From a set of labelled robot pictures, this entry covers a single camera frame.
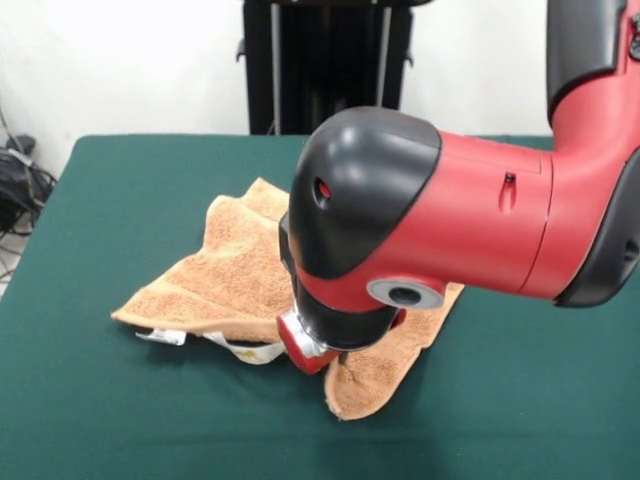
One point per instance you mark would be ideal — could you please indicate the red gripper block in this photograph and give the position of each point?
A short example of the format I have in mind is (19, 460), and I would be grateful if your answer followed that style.
(300, 357)

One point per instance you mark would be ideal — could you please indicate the black power adaptor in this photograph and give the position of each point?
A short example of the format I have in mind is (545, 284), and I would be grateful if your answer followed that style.
(22, 144)

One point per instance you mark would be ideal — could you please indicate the dark green table cloth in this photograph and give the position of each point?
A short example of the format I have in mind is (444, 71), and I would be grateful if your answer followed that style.
(150, 400)

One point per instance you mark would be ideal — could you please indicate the tan terry towel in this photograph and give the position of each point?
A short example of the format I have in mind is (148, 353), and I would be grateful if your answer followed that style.
(235, 265)

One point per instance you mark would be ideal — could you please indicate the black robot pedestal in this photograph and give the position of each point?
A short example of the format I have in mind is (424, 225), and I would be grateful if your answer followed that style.
(330, 60)

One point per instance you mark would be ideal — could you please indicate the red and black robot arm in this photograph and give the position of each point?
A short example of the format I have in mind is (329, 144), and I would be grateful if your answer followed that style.
(475, 225)

